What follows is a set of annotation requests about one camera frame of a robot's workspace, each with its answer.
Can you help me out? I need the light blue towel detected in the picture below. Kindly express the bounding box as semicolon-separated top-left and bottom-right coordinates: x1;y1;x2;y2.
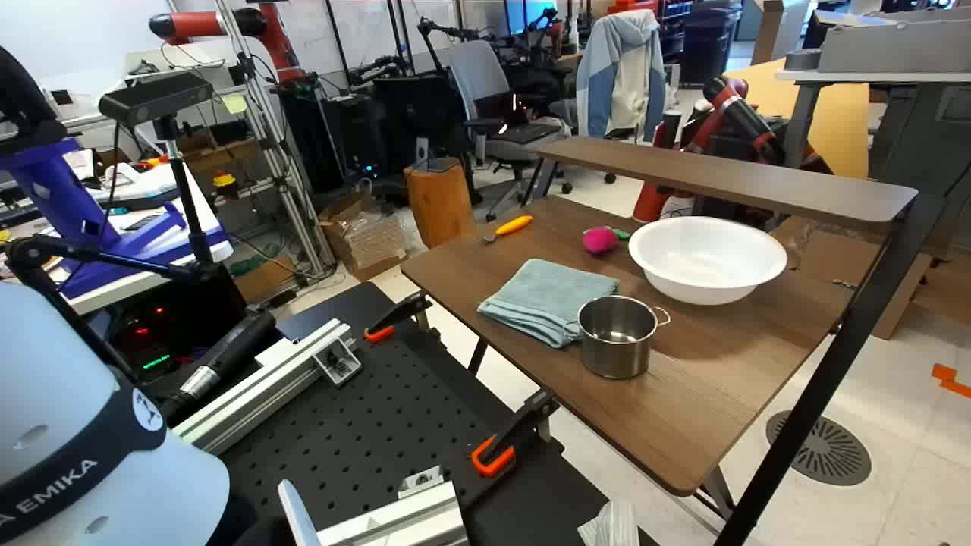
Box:
473;256;623;351

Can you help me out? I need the orange floor tape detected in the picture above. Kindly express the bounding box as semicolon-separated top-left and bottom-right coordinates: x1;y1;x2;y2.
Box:
927;360;971;401

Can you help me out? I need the black camera on tripod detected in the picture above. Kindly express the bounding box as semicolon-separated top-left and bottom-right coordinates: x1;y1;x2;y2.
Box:
98;70;218;270

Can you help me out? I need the aluminium extrusion rail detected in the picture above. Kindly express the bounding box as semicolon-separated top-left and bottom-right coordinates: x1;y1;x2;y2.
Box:
170;315;364;458
277;464;471;546

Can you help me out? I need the black cylindrical device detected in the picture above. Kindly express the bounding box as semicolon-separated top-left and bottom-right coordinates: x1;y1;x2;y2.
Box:
161;308;283;419

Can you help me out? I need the wooden table shelf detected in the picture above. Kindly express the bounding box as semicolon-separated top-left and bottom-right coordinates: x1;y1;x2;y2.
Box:
531;132;921;228

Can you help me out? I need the pink and green toy vegetable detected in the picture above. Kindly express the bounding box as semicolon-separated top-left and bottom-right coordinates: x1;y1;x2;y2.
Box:
579;221;631;258

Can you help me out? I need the chair with blue white jacket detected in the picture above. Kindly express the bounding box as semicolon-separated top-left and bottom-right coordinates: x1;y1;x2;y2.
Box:
573;5;670;145

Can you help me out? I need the grey office chair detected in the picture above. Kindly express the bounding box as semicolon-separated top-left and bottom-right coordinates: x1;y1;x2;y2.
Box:
436;36;573;221

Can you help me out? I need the orange handled fork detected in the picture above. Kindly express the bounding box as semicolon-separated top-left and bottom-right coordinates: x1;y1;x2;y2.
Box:
478;212;537;245

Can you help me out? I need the yellow cardboard sheet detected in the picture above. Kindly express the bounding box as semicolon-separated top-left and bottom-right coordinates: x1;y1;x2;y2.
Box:
725;57;874;181

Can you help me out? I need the black orange clamp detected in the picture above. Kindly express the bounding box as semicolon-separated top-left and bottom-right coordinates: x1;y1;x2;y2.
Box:
467;389;562;483
362;288;433;349

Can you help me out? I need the red Sawyer robot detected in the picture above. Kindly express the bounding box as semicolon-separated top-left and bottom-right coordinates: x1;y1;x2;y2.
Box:
631;73;787;225

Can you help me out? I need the steel pot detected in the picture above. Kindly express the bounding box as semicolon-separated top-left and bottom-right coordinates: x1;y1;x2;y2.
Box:
573;292;673;384

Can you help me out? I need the black perforated board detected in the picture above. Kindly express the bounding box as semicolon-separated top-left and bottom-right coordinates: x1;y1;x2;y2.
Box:
216;282;660;546

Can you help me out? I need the black table frame leg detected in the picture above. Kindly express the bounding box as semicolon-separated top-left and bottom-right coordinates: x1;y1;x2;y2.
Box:
712;191;945;546

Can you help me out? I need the metal shelving rack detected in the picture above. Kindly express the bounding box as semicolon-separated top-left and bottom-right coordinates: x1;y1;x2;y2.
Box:
216;0;337;282

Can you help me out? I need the blue machine frame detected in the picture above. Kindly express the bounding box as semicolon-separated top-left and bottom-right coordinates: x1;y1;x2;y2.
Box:
0;132;238;306

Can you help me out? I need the grey desk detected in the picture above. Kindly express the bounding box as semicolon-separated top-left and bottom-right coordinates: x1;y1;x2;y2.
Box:
776;10;971;207

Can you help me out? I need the white bowl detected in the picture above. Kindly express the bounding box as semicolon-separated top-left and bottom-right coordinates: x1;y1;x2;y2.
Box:
624;212;792;308

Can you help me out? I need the open cardboard box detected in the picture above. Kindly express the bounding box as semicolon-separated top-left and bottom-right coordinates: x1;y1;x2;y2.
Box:
319;194;413;282

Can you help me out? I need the round floor drain grille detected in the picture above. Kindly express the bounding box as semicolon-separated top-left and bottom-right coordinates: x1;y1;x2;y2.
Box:
766;407;874;487

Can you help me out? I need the white crumpled cloth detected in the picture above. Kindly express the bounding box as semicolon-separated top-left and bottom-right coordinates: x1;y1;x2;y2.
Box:
577;497;642;546

